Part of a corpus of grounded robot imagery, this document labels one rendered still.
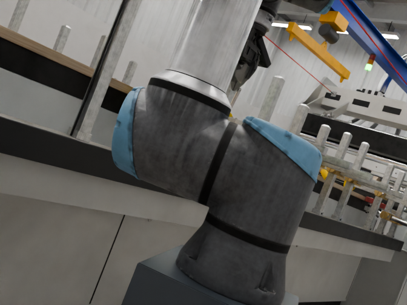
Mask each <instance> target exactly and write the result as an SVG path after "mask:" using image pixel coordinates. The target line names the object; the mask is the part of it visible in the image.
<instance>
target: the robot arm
mask: <svg viewBox="0 0 407 305"><path fill-rule="evenodd" d="M282 1H285V2H289V3H291V4H294V5H297V6H299V7H303V8H305V9H308V10H311V11H314V12H315V13H320V14H323V15H325V14H327V13H328V12H329V10H330V8H331V6H332V5H333V3H334V0H194V1H193V3H192V6H191V8H190V11H189V13H188V16H187V18H186V21H185V23H184V26H183V29H182V31H181V33H180V36H179V39H178V41H177V44H176V46H175V49H174V51H173V54H172V56H171V59H170V61H169V64H168V67H167V69H166V70H164V71H162V72H160V73H158V74H155V75H153V76H152V77H151V78H150V81H149V83H148V85H147V88H146V89H145V88H144V87H134V88H133V89H132V90H131V91H130V92H129V93H128V95H127V96H126V98H125V100H124V102H123V104H122V106H121V108H120V111H119V114H118V116H117V119H116V125H115V127H114V131H113V138H112V144H111V152H112V157H113V161H114V163H115V165H116V166H117V167H118V168H119V169H121V170H123V171H125V172H127V173H129V174H131V175H133V176H135V177H136V178H137V179H138V180H143V181H145V182H148V183H151V184H152V185H155V186H158V187H160V188H163V189H166V190H167V191H170V192H173V193H175V194H178V195H181V196H183V197H185V198H188V199H190V200H193V201H195V202H198V203H200V204H202V205H205V206H207V207H209V210H208V212H207V215H206V217H205V220H204V222H203V224H202V226H201V227H200V228H199V229H198V230H197V231H196V232H195V233H194V234H193V236H192V237H191V238H190V239H189V240H188V241H187V242H186V243H185V244H184V246H183V247H182V248H181V250H180V251H179V254H178V256H177V259H176V265H177V267H178V268H179V269H180V270H181V271H182V272H183V273H184V274H185V275H187V276H188V277H190V278H191V279H192V280H194V281H195V282H197V283H199V284H201V285H202V286H204V287H206V288H207V289H209V290H212V291H213V292H215V293H217V294H220V295H222V296H225V297H227V298H229V299H232V300H234V301H237V302H240V303H243V304H247V305H281V304H282V301H283V298H284V296H285V272H286V256H287V255H288V251H289V249H290V247H291V244H292V242H293V239H294V236H295V234H296V231H297V228H298V227H299V224H300V221H301V219H302V216H303V213H304V212H305V208H306V206H307V204H308V201H309V198H310V196H311V193H312V191H313V188H314V185H315V183H317V176H318V173H319V170H320V166H321V164H322V155H321V152H320V151H319V150H318V149H317V148H316V147H315V146H314V145H312V144H311V143H309V142H307V141H306V140H304V139H302V138H301V137H299V136H297V135H295V134H293V133H291V132H289V131H287V130H285V129H283V128H281V127H279V126H276V125H274V124H272V123H269V122H267V121H265V120H262V119H259V118H255V117H253V116H246V118H244V120H243V121H242V122H243V124H242V125H238V124H236V123H234V122H230V121H229V120H228V117H229V115H230V112H231V110H232V108H231V105H230V103H229V101H228V98H227V89H228V86H229V84H230V82H231V89H232V91H236V90H237V89H239V88H240V87H241V86H242V85H243V84H244V83H245V82H246V81H247V80H248V79H249V78H250V77H251V76H252V75H253V74H254V72H255V71H256V70H257V67H264V68H268V67H269V66H270V65H271V61H270V58H269V55H268V52H267V50H266V46H265V43H264V40H263V36H265V33H267V32H269V31H270V29H271V26H272V24H273V22H274V19H275V17H276V14H277V12H278V9H279V7H280V4H281V2H282ZM241 65H243V66H241Z"/></svg>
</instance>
